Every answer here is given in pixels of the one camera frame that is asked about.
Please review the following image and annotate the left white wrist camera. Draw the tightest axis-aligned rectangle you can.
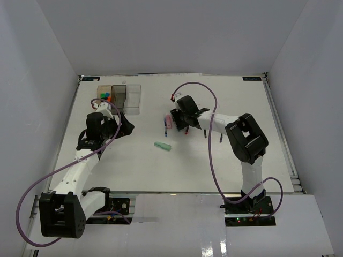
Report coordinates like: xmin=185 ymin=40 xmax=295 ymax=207
xmin=92 ymin=102 xmax=113 ymax=120

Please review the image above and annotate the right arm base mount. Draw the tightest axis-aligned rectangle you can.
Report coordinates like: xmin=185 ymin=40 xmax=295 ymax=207
xmin=220 ymin=196 xmax=276 ymax=228

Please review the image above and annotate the blue table label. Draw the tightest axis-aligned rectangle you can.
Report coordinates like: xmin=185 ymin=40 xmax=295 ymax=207
xmin=242 ymin=77 xmax=262 ymax=81
xmin=81 ymin=77 xmax=100 ymax=82

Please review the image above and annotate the amber transparent container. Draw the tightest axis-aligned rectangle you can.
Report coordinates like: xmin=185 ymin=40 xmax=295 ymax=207
xmin=92 ymin=85 xmax=114 ymax=109

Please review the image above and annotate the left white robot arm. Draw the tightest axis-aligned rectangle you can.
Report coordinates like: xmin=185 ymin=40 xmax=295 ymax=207
xmin=39 ymin=112 xmax=135 ymax=238

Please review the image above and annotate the blue pen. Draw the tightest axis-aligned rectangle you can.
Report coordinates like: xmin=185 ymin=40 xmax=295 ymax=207
xmin=163 ymin=116 xmax=168 ymax=137

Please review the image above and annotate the left blue table label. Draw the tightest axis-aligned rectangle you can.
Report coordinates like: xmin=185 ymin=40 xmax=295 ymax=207
xmin=81 ymin=77 xmax=100 ymax=82

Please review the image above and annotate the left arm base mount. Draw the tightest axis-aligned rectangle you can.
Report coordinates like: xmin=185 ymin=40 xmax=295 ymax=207
xmin=86 ymin=198 xmax=132 ymax=225

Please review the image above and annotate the pink cap black highlighter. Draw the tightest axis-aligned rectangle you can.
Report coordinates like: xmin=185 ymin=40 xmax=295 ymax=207
xmin=173 ymin=119 xmax=183 ymax=130

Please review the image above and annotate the mint green correction tape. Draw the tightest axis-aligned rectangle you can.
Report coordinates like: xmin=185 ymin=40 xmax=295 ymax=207
xmin=154 ymin=141 xmax=172 ymax=152

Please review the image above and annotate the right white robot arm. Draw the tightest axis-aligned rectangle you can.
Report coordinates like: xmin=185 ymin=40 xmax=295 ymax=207
xmin=170 ymin=93 xmax=269 ymax=214

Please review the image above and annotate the clear transparent container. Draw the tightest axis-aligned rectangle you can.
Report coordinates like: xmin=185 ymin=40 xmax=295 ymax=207
xmin=124 ymin=85 xmax=141 ymax=115

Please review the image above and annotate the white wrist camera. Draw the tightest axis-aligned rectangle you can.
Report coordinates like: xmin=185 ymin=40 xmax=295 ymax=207
xmin=92 ymin=102 xmax=113 ymax=120
xmin=170 ymin=93 xmax=185 ymax=104

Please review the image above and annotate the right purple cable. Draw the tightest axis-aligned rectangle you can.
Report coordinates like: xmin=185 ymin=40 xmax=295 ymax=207
xmin=173 ymin=81 xmax=284 ymax=217

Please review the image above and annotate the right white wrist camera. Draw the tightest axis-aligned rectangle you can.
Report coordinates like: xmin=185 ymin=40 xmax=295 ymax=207
xmin=170 ymin=93 xmax=185 ymax=104

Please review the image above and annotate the right blue table label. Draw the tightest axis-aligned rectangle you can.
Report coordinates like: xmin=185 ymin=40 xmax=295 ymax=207
xmin=242 ymin=77 xmax=262 ymax=81

